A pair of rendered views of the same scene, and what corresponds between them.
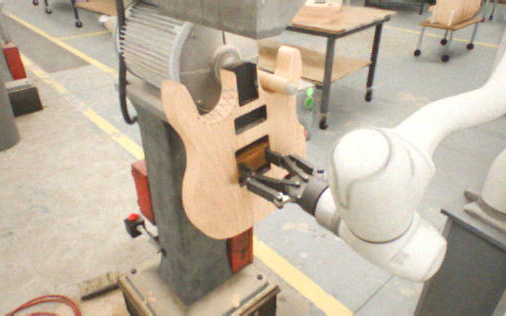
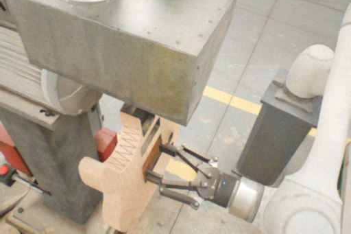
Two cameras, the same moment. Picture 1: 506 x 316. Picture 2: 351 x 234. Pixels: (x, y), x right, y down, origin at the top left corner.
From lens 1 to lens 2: 0.45 m
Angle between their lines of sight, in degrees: 27
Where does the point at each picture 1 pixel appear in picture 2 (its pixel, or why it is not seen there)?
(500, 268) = (300, 133)
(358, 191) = not seen: outside the picture
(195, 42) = not seen: hidden behind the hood
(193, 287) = (83, 211)
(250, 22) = (178, 114)
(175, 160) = (51, 142)
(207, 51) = not seen: hidden behind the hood
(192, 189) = (116, 217)
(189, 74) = (69, 97)
